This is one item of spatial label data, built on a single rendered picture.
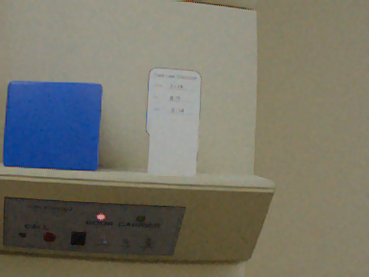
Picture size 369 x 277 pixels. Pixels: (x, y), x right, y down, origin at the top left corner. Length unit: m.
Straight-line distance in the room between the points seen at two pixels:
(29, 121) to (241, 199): 0.24
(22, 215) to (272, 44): 0.69
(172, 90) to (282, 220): 0.54
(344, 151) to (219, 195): 0.64
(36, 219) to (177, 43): 0.26
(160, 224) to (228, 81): 0.19
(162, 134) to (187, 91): 0.10
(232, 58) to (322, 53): 0.51
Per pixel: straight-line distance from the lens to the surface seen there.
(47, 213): 1.16
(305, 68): 1.74
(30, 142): 1.13
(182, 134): 1.17
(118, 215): 1.17
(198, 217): 1.18
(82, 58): 1.24
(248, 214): 1.19
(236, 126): 1.27
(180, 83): 1.25
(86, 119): 1.13
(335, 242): 1.78
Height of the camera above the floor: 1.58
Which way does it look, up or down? 3 degrees down
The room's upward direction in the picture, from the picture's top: 3 degrees clockwise
